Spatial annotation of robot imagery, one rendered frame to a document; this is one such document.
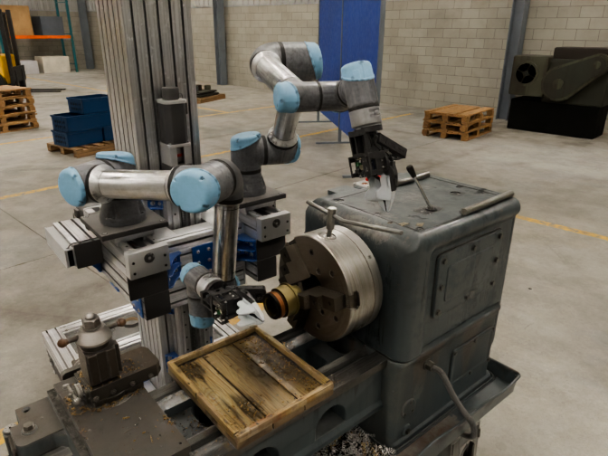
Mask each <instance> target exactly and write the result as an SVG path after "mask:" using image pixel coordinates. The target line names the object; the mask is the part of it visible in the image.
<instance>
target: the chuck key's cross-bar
mask: <svg viewBox="0 0 608 456"><path fill-rule="evenodd" d="M306 204H308V205H310V206H312V207H314V208H316V209H317V210H319V211H320V212H322V213H324V214H326V215H328V210H326V209H325V208H323V207H321V206H319V205H317V204H315V203H313V202H311V201H310V200H307V202H306ZM332 218H334V219H335V220H337V221H339V222H341V223H344V224H349V225H354V226H358V227H363V228H367V229H372V230H377V231H381V232H386V233H394V234H399V235H403V233H404V232H403V231H402V230H397V229H393V228H388V227H383V226H378V225H373V224H369V223H360V222H355V221H350V220H346V219H343V218H341V217H339V216H337V215H336V214H334V215H333V216H332Z"/></svg>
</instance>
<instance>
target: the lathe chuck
mask: <svg viewBox="0 0 608 456"><path fill-rule="evenodd" d="M327 230H328V229H327V228H319V229H317V230H314V231H311V232H307V233H303V234H300V235H297V236H294V239H295V241H296V243H297V245H298V247H299V251H300V253H301V255H302V258H303V260H304V262H305V263H306V266H307V268H308V270H309V273H311V274H313V276H311V277H310V278H308V279H306V280H304V281H302V282H299V283H297V284H295V285H297V286H298V287H299V288H300V289H301V290H302V291H305V290H309V289H311V288H314V287H317V286H320V285H321V286H322V287H325V288H328V289H331V290H335V291H338V292H341V293H344V294H347V295H349V296H352V295H354V291H355V292H357V304H358V305H357V306H356V309H354V308H351V309H349V308H344V309H341V310H340V311H337V312H332V311H330V310H327V309H321V310H315V309H310V312H309V315H308V318H307V321H306V323H305V326H304V329H305V330H306V331H307V332H308V333H309V334H310V335H311V336H313V337H315V338H317V339H319V340H322V341H326V342H332V341H336V340H339V339H340V338H342V337H345V336H347V335H349V334H351V333H353V332H355V331H357V330H359V329H360V328H362V327H363V326H364V325H365V324H366V323H367V322H368V320H369V319H370V318H371V316H372V313H373V310H374V305H375V287H374V282H373V278H372V275H371V271H370V270H369V267H368V265H367V262H366V259H365V258H364V256H363V254H362V253H361V251H359V249H358V248H357V247H356V245H355V244H354V243H353V242H352V241H351V240H350V239H349V238H348V237H347V236H345V235H344V234H343V233H341V232H340V231H337V230H335V229H333V230H332V234H333V235H334V236H335V238H334V239H327V238H325V237H323V235H324V234H327ZM282 265H284V262H283V259H282V258H281V257H280V266H279V273H280V278H281V277H282V276H283V275H282V273H281V270H280V267H281V266H282ZM355 328H357V329H356V330H355V331H353V332H351V331H352V330H353V329H355ZM350 332H351V333H350Z"/></svg>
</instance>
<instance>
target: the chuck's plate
mask: <svg viewBox="0 0 608 456"><path fill-rule="evenodd" d="M334 229H335V230H337V231H340V232H341V233H343V234H344V235H345V236H347V237H348V238H349V239H350V240H351V241H352V242H353V243H354V244H355V245H356V247H357V248H358V249H359V251H361V253H362V254H363V256H364V258H365V259H366V262H367V265H368V267H369V270H370V271H371V275H372V278H373V282H374V287H375V305H374V310H373V313H372V316H371V318H370V319H369V320H368V322H367V323H366V324H365V326H366V325H368V324H370V323H371V322H372V321H374V320H375V318H376V317H377V315H378V313H379V311H380V308H381V306H382V302H383V282H382V277H381V273H380V270H379V268H378V265H377V262H376V260H375V257H374V255H373V253H371V251H370V249H369V248H368V247H367V245H366V244H365V243H364V241H363V240H362V239H361V238H360V237H359V236H358V235H356V234H355V233H353V232H352V231H351V230H349V229H347V228H346V227H343V226H339V225H335V226H334Z"/></svg>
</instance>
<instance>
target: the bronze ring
mask: <svg viewBox="0 0 608 456"><path fill-rule="evenodd" d="M301 292H302V290H301V289H300V288H299V287H298V286H297V285H295V284H292V285H290V284H289V283H287V282H282V283H281V284H280V285H279V287H276V288H274V289H272V290H271V291H270V292H268V293H266V294H264V296H263V299H262V302H263V307H264V309H265V311H266V313H267V314H268V316H269V317H270V318H272V319H279V318H286V317H287V316H289V315H296V314H298V313H299V309H300V302H299V296H298V293H301Z"/></svg>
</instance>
